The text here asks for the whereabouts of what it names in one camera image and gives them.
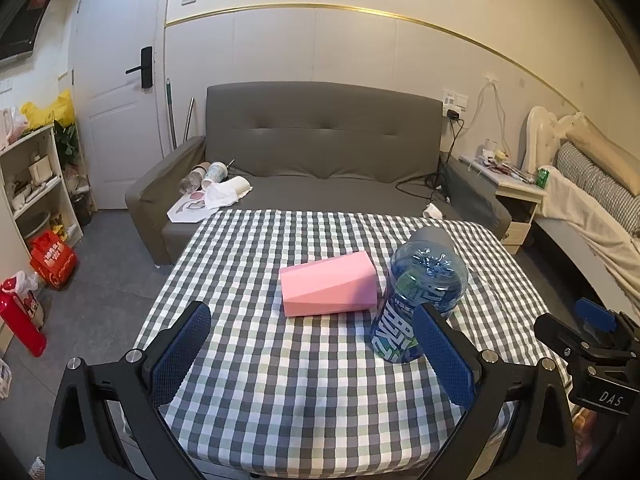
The red shopping bag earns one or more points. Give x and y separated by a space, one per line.
52 260

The white crumpled cloth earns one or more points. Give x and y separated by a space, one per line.
220 195

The white plastic bag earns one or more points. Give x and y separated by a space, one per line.
27 290

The grey checkered tablecloth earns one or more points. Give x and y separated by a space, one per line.
300 385

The black plug charger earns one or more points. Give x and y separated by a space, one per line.
453 114

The grey plastic basin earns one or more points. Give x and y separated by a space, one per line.
35 225

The cream blanket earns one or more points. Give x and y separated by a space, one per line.
585 215

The white door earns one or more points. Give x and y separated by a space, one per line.
112 135

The brown paper cup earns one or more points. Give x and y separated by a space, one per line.
200 170

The white cup with green print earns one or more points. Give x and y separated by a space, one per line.
216 172

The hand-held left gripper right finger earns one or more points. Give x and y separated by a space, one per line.
442 355

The pink box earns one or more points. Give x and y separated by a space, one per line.
327 285

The black waste bin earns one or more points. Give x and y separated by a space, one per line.
81 210

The cream carved headboard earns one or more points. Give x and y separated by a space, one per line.
542 135

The small white wall socket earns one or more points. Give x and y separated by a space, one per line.
491 79

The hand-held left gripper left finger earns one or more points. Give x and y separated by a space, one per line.
182 355

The cream bedside cabinet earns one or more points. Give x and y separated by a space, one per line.
517 210

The grey bed frame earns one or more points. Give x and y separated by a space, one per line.
575 255

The grey textured pillow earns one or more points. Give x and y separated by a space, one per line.
595 182

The grey fabric sofa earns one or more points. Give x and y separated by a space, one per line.
320 160

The white crumpled tissue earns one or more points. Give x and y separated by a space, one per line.
432 211

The green potted plant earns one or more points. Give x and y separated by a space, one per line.
66 142

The beige pillow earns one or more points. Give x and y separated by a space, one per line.
605 157

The wall-mounted television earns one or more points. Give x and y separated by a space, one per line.
25 15

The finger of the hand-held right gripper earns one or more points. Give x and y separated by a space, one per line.
562 332
595 312

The white wall socket panel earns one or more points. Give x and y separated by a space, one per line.
455 98

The white open shelf unit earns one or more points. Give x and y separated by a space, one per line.
50 195

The green drink can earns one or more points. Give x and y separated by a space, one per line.
543 178

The red fire extinguisher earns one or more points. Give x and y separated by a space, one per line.
22 327

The plain white paper cup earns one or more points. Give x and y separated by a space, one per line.
241 187

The metal pole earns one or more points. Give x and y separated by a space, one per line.
188 120

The yellow plastic bag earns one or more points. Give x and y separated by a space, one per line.
47 110

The large blue water bottle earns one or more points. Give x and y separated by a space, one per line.
425 280

